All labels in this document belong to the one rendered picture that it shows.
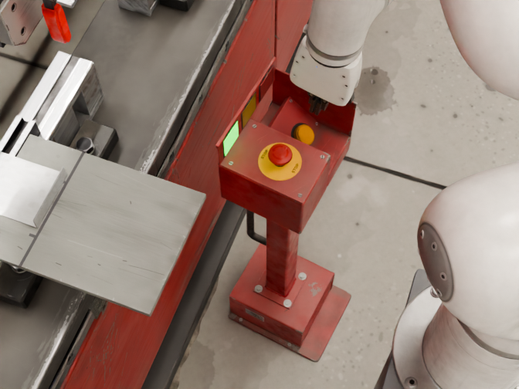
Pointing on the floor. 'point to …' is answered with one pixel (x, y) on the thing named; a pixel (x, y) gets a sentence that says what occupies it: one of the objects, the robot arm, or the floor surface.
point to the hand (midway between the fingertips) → (319, 100)
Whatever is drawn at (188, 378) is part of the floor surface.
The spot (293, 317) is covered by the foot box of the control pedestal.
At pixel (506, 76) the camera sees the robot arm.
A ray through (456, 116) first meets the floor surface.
